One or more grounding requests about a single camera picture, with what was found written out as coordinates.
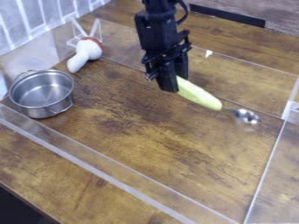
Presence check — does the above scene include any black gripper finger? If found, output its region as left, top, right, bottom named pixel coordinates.
left=156, top=62, right=179, bottom=93
left=174, top=52, right=190, bottom=80

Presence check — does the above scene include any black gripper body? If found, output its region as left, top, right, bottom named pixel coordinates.
left=135, top=0, right=193, bottom=80

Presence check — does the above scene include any green handled metal spoon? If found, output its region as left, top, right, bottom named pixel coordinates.
left=177, top=76, right=262, bottom=125

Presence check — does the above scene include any black bar on table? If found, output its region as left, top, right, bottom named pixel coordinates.
left=190, top=3, right=267, bottom=28

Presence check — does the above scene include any white toy mushroom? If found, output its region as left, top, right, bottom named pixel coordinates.
left=67, top=37, right=103, bottom=73

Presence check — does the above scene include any clear acrylic stand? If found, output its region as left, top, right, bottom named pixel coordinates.
left=67, top=18, right=103, bottom=47

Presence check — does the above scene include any small steel pot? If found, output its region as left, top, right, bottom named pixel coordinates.
left=10, top=69, right=75, bottom=119

